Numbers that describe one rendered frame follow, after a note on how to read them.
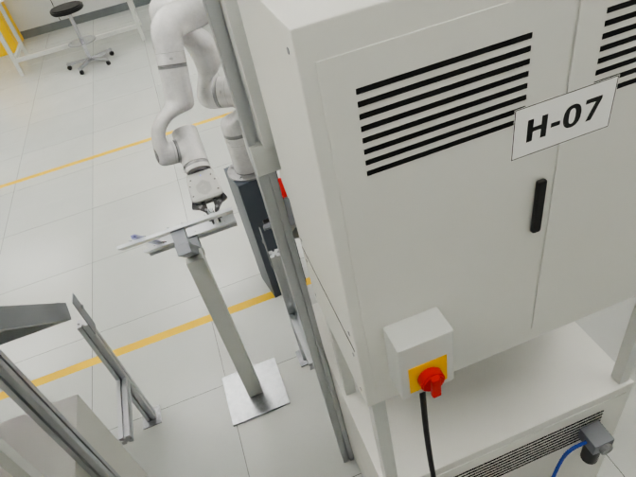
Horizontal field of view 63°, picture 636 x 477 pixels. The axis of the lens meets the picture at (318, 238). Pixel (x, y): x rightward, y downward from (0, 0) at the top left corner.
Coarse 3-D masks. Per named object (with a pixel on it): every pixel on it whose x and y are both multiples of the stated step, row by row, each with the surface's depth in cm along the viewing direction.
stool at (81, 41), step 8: (56, 8) 537; (64, 8) 531; (72, 8) 526; (80, 8) 533; (56, 16) 529; (72, 16) 543; (72, 24) 546; (80, 40) 557; (88, 40) 556; (88, 56) 568; (96, 56) 574; (72, 64) 571; (80, 72) 554
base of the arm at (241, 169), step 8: (232, 144) 212; (240, 144) 212; (232, 152) 216; (240, 152) 214; (232, 160) 220; (240, 160) 217; (248, 160) 217; (232, 168) 227; (240, 168) 220; (248, 168) 220; (232, 176) 223; (240, 176) 222; (248, 176) 221
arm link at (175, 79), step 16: (176, 64) 158; (176, 80) 160; (176, 96) 161; (192, 96) 165; (160, 112) 164; (176, 112) 162; (160, 128) 162; (160, 144) 163; (160, 160) 166; (176, 160) 168
